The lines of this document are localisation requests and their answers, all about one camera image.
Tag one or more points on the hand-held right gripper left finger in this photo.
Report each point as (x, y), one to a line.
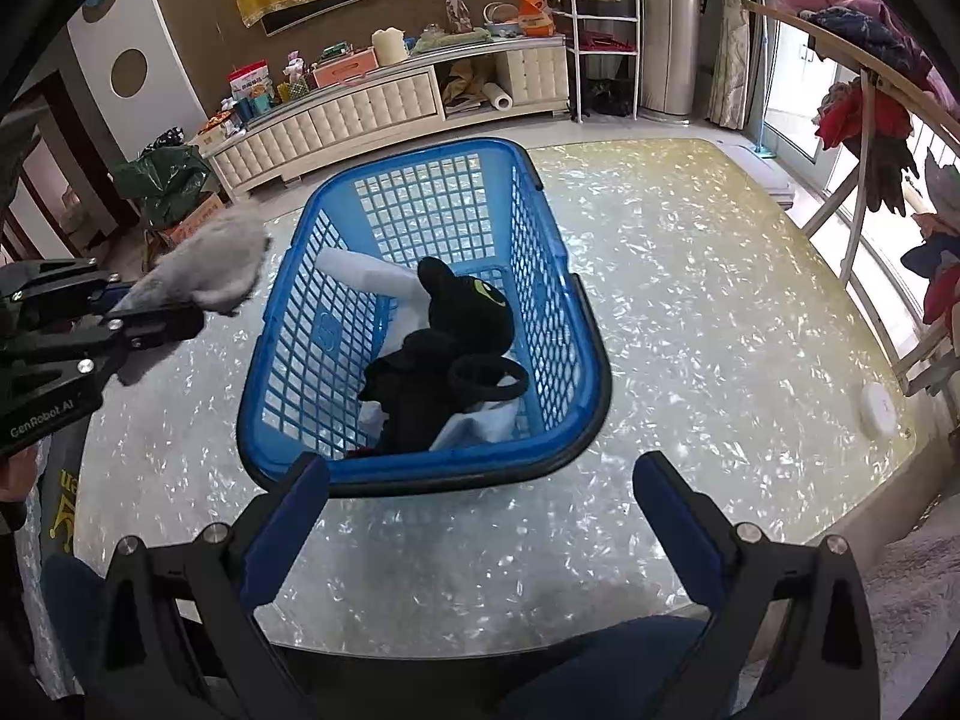
(289, 532)

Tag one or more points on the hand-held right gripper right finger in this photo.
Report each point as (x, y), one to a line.
(675, 532)

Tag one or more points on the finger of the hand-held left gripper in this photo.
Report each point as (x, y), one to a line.
(120, 291)
(161, 326)

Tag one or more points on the grey cloth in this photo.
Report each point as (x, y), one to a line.
(217, 262)

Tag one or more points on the blue plastic basket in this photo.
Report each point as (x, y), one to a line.
(450, 465)

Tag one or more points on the white textured towel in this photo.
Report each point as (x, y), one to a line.
(480, 424)

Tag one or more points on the black plush toy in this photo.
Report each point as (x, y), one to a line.
(457, 315)

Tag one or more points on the person's left forearm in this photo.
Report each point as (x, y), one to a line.
(15, 480)

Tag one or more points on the dark cloth with yellow print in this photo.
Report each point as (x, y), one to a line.
(64, 487)

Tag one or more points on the cardboard box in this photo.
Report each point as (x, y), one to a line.
(199, 214)

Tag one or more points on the green plastic bag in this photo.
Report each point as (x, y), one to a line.
(161, 180)

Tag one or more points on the white round puck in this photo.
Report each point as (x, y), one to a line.
(877, 409)

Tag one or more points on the colourful snack box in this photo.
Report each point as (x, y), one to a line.
(251, 81)

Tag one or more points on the cream tufted cabinet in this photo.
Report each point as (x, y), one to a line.
(352, 109)

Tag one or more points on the pink box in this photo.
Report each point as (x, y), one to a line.
(345, 69)

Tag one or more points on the paper towel roll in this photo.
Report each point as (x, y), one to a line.
(496, 99)

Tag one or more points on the green folded cloth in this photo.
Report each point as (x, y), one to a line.
(450, 40)

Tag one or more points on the dark hanging gloves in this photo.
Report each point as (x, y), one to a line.
(892, 176)

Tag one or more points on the brown packet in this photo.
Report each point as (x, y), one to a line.
(457, 11)

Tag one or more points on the clothes drying rack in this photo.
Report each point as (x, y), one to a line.
(862, 135)

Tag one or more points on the blue mop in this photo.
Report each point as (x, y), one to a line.
(763, 90)

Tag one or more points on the red garment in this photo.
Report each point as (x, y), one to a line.
(855, 116)

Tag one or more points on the round bowl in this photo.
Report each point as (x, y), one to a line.
(502, 22)

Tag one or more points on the orange container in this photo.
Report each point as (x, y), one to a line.
(534, 11)

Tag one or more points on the patterned curtain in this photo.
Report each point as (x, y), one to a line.
(731, 37)

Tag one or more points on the standing air conditioner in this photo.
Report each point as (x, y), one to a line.
(671, 30)

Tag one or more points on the dark blue garment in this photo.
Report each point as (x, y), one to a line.
(855, 30)

